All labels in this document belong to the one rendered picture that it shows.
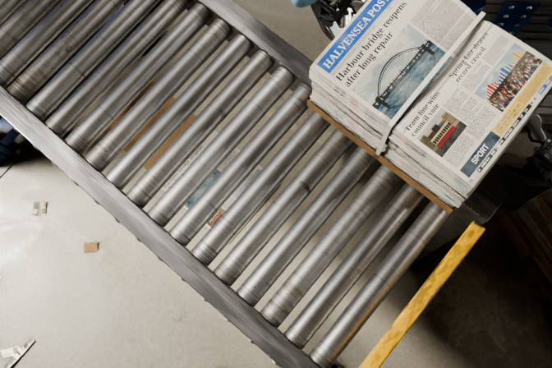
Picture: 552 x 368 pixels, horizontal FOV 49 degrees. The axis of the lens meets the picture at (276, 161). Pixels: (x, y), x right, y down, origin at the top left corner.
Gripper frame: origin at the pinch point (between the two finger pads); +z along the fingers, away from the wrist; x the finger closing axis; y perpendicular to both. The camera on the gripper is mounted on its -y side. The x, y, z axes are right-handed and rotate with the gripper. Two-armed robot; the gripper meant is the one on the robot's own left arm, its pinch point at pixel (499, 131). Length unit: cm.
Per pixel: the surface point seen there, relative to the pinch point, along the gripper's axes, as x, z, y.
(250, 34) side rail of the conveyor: 17, 57, 0
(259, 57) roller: 20, 52, 0
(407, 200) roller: 25.2, 6.1, 0.4
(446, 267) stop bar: 31.8, -8.1, 2.3
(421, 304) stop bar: 40.7, -8.6, 2.3
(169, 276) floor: 75, 52, -80
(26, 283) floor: 108, 88, -80
